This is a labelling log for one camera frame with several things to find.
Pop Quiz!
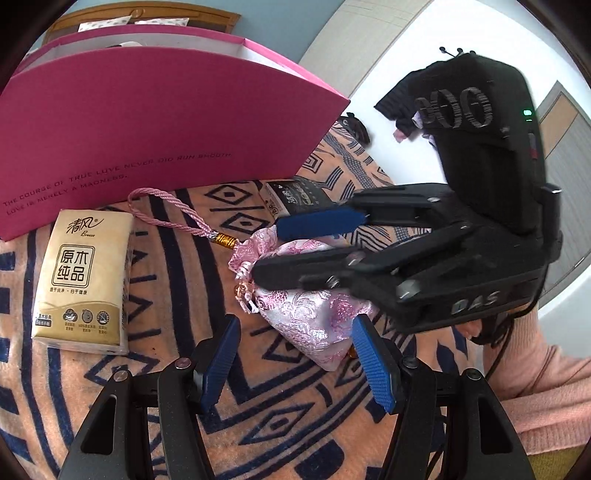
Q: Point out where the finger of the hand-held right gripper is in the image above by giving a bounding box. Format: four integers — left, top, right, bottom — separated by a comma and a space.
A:
276, 184, 455, 241
252, 224, 476, 305

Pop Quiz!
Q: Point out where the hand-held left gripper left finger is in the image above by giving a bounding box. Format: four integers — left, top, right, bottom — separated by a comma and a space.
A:
58, 314, 243, 480

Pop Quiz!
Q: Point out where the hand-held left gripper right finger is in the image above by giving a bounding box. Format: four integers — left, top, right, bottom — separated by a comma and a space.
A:
352, 315, 532, 480

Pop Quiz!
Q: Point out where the black tissue pack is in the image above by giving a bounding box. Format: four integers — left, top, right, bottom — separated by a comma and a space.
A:
261, 179, 352, 217

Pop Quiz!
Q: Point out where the pink brocade sachet pouch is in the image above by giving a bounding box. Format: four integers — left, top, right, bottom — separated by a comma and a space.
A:
127, 187, 377, 372

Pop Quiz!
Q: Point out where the yellow tissue pack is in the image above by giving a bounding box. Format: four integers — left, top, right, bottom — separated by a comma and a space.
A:
31, 209, 134, 356

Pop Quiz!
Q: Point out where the pink cardboard box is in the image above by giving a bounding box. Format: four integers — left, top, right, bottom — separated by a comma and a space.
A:
0, 24, 352, 243

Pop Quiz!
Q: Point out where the person's right forearm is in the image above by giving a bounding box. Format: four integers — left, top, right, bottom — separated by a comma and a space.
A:
482, 305, 591, 450

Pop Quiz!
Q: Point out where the person's right hand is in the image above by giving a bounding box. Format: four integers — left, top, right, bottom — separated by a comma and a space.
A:
455, 320, 485, 342

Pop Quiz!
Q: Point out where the grey framed door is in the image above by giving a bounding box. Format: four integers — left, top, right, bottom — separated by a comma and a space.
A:
536, 80, 591, 310

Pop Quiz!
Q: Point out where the orange navy patterned blanket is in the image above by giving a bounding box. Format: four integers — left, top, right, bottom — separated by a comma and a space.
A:
0, 124, 476, 480

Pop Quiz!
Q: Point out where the dark backpack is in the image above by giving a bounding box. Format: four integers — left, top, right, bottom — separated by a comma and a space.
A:
339, 112, 370, 141

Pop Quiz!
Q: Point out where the black jacket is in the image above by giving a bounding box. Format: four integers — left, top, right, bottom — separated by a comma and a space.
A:
374, 65, 435, 139

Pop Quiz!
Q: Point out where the beige wardrobe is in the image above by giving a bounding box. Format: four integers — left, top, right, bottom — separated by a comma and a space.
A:
298, 0, 435, 100

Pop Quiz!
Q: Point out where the yellow green cloth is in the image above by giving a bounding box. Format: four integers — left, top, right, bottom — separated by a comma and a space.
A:
524, 445, 583, 480

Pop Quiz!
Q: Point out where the wooden headboard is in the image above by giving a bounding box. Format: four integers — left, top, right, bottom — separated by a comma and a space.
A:
46, 7, 242, 42

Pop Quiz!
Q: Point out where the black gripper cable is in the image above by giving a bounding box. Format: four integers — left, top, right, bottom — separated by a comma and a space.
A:
485, 295, 539, 377

